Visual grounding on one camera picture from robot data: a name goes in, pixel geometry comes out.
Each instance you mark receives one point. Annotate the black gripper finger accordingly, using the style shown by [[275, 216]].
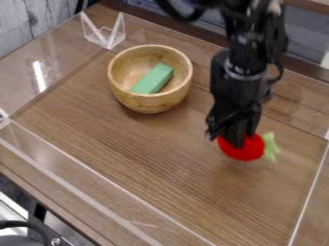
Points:
[[252, 124], [236, 134]]

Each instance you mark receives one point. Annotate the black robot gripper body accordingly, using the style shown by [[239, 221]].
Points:
[[240, 93]]

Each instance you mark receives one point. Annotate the red plush strawberry toy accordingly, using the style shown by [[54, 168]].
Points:
[[259, 147]]

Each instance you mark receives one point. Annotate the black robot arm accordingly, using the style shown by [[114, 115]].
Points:
[[255, 27]]

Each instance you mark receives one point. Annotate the green rectangular block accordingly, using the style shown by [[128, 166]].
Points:
[[157, 78]]

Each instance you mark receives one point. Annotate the wooden bowl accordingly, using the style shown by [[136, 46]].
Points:
[[130, 66]]

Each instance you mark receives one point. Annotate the clear acrylic corner bracket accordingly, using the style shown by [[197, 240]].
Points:
[[105, 37]]

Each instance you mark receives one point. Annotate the clear acrylic tray wall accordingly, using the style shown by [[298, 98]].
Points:
[[109, 213]]

